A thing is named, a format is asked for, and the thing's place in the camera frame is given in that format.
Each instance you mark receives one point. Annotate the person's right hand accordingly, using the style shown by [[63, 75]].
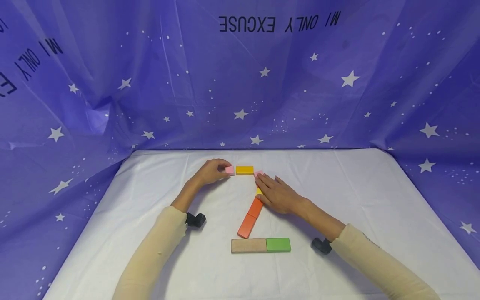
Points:
[[284, 198]]

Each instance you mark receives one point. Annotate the person's left hand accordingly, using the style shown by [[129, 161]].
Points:
[[208, 172]]

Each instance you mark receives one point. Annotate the person's left thumb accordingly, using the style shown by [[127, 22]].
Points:
[[224, 175]]

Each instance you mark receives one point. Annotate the person's left index finger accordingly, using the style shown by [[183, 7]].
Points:
[[222, 162]]

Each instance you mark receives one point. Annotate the person's right index finger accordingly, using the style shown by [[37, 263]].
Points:
[[262, 186]]

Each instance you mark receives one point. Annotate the person's right little finger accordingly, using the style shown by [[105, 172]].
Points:
[[279, 180]]

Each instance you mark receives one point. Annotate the person's right ring finger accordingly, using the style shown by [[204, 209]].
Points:
[[269, 178]]

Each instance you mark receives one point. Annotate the person's right thumb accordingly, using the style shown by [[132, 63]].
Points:
[[263, 198]]

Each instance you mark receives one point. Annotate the person's right middle finger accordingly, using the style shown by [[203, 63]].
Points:
[[264, 180]]

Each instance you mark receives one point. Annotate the small pink block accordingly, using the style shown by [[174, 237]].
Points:
[[257, 172], [230, 170]]

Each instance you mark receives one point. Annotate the person's right forearm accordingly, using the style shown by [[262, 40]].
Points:
[[375, 260]]

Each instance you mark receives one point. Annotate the person's left forearm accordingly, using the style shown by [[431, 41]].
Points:
[[150, 254]]

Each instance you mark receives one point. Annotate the red-orange rectangular block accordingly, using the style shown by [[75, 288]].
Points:
[[247, 226], [255, 207]]

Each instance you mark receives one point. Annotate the yellow rectangular block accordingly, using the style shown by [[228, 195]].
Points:
[[244, 170]]

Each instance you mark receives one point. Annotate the green rectangular block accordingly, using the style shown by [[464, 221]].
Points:
[[278, 244]]

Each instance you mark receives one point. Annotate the natural wood rectangular block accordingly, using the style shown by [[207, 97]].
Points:
[[248, 246]]

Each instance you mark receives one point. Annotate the black wrist band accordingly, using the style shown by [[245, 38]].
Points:
[[197, 220], [321, 246]]

